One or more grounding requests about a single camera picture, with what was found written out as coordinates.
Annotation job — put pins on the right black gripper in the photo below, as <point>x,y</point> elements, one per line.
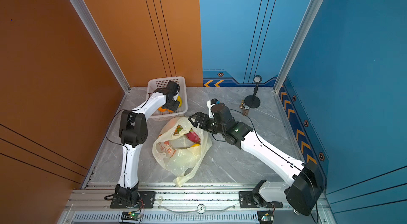
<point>203,123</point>

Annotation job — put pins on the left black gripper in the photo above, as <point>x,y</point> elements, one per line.
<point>175,108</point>

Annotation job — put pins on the translucent printed plastic bag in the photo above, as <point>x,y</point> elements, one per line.
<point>174,153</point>

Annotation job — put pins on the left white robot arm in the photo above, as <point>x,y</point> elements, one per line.
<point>133,132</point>

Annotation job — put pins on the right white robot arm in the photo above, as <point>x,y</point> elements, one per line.
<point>303,181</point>

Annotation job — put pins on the pink dragon fruit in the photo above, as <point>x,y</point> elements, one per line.
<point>193,137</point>

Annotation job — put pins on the yellow banana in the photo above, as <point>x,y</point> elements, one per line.
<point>179,99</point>

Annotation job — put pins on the white perforated plastic basket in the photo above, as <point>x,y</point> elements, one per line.
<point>156,100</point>

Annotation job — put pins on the small brown cork cylinder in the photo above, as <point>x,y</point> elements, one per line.
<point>246,110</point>

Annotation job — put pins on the black round-base lamp stand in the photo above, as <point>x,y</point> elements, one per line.
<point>252,101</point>

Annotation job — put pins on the right green circuit board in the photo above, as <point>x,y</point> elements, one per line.
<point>265,217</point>

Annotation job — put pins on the green circuit board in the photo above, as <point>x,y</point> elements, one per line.
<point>130,217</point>
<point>265,217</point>

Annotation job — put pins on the left green circuit board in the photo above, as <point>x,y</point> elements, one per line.
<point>130,217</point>

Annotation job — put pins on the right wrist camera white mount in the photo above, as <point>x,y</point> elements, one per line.
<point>210,104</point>

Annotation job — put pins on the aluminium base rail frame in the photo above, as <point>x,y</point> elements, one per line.
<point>194,203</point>

